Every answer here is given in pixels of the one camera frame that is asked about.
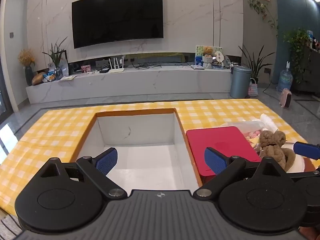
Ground dark vase with dried flowers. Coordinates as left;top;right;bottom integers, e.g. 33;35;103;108
18;49;36;86

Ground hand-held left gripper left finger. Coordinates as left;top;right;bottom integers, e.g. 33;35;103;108
41;148;126;198

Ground red flat box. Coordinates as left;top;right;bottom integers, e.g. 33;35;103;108
186;126;262;184

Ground white marble TV cabinet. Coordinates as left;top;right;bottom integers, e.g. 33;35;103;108
26;65;233;104

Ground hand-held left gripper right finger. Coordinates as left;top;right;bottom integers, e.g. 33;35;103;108
193;147;288;198

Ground long-leaf potted floor plant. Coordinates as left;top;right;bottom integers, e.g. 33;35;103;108
238;44;275;85

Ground sunken white bin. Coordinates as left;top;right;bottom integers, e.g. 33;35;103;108
70;108;203;191

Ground white router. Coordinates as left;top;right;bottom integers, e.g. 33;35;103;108
107;57;125;73

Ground hanging vine plant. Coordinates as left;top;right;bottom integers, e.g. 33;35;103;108
247;0;279;37

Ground brown plush teddy bear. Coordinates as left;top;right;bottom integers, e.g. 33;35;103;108
257;130;297;173

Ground yellow checkered tablecloth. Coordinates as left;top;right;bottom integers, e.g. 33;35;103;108
0;99;320;217

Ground black wall television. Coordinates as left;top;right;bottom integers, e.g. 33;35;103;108
71;0;164;49

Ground blue water jug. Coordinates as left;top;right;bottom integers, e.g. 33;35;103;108
277;61;293;92

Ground golden gourd ornament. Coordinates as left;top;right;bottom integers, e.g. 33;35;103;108
31;72;47;85

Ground striped rug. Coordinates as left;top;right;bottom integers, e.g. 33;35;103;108
0;212;23;240

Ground pastel woven basket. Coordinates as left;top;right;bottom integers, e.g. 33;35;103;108
248;78;258;97

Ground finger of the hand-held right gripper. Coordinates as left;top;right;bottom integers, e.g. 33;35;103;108
294;141;320;160
285;166;320;179

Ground grey round trash can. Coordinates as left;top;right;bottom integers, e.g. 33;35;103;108
229;65;252;99

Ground green plant in glass vase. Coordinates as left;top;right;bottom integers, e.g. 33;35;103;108
42;37;68;77

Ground pile of snack packets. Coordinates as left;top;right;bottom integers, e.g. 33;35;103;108
42;70;63;83

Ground pink space heater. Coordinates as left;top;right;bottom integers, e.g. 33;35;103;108
279;88;293;108

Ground clear bag of candies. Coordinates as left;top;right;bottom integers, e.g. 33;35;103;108
220;120;268;153

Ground black cables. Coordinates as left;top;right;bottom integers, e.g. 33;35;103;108
131;61;163;70

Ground dark storage cabinet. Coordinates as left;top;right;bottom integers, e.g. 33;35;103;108
291;39;320;95

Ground bushy green potted plant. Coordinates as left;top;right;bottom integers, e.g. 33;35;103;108
284;29;312;83

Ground white mesh cloth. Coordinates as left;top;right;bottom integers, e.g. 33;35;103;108
260;114;279;132

